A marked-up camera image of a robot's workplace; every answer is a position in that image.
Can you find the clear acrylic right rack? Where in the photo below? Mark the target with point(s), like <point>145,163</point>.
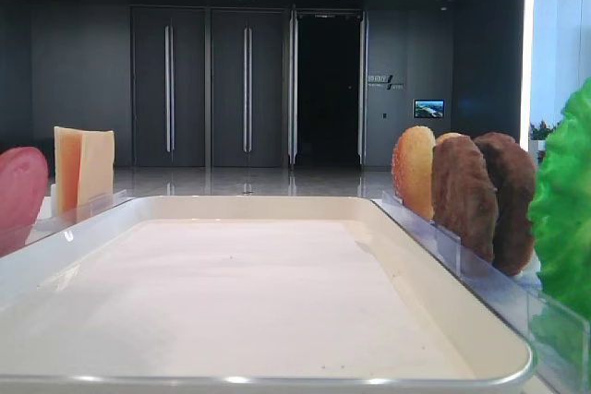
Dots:
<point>560,337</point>

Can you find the orange cheese slice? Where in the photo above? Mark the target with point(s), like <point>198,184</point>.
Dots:
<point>67,151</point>

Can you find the wall sign lettering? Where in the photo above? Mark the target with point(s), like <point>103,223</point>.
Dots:
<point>384,81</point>

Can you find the small wall display screen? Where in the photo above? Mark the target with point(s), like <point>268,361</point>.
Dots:
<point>430,109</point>

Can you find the green lettuce leaf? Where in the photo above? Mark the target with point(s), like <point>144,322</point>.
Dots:
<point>560,210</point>

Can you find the brown meat patty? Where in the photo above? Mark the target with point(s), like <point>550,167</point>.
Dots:
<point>513,173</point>
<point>463,197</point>

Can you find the clear acrylic rack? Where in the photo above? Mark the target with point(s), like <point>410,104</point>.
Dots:
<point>15,239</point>
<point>560,337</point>

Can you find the potted plant with flowers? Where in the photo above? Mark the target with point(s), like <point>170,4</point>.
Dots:
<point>541,131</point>

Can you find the open glass door frame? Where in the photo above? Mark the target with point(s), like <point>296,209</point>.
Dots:
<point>327,89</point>

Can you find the brown meat patty rear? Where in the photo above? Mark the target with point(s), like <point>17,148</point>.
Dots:
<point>513,173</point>

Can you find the white rectangular tray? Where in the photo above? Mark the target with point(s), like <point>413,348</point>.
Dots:
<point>247,295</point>

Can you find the clear acrylic left rack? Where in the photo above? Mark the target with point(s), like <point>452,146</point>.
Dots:
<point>15,239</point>

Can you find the pale yellow cheese slice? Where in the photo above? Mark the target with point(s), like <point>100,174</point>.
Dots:
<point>96,171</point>

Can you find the golden bread slice upright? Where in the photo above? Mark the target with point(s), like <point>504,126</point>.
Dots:
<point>412,167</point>

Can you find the brown meat patty front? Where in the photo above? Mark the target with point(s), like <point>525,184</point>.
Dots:
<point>463,197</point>

